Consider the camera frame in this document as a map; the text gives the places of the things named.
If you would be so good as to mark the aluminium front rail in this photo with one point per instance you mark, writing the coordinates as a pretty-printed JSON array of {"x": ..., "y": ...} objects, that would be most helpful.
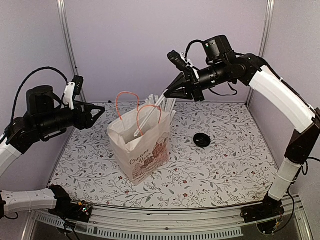
[{"x": 123, "y": 223}]

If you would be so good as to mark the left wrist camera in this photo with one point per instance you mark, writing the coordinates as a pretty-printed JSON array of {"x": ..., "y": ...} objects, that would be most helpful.
[{"x": 72, "y": 90}]

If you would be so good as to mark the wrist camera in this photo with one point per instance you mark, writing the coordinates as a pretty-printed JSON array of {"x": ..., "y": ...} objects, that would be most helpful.
[
  {"x": 72, "y": 90},
  {"x": 181, "y": 63}
]

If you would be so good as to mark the left aluminium frame post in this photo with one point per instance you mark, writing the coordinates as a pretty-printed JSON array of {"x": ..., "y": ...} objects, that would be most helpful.
[{"x": 62, "y": 12}]

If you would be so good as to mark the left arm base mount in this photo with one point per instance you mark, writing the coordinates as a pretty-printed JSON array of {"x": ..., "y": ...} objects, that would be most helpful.
[{"x": 68, "y": 210}]

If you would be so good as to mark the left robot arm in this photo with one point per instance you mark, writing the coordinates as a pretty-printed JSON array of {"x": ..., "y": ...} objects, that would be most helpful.
[{"x": 47, "y": 116}]

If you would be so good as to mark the single white straw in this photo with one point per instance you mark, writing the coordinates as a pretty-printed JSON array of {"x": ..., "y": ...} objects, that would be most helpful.
[{"x": 150, "y": 112}]

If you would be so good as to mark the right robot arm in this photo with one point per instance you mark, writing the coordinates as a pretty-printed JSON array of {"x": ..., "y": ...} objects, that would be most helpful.
[{"x": 225, "y": 65}]

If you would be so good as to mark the white paper takeout bag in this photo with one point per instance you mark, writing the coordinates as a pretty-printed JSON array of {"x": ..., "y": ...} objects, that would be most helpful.
[{"x": 140, "y": 156}]

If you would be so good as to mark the aluminium frame post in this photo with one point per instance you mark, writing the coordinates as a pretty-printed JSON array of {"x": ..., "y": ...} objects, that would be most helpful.
[
  {"x": 62, "y": 12},
  {"x": 266, "y": 27}
]

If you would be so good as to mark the right aluminium frame post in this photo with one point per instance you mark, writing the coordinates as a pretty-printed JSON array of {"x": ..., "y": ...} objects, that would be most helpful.
[{"x": 266, "y": 27}]

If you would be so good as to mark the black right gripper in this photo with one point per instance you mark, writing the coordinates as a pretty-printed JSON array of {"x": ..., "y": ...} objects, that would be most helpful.
[{"x": 179, "y": 81}]

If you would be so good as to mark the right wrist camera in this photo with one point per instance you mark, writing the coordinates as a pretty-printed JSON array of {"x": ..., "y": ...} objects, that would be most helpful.
[{"x": 181, "y": 63}]

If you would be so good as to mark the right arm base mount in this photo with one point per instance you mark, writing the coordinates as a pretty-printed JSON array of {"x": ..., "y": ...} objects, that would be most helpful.
[{"x": 270, "y": 212}]

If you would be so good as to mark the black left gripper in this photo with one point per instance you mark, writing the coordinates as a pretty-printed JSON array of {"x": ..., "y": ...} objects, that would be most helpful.
[{"x": 87, "y": 121}]

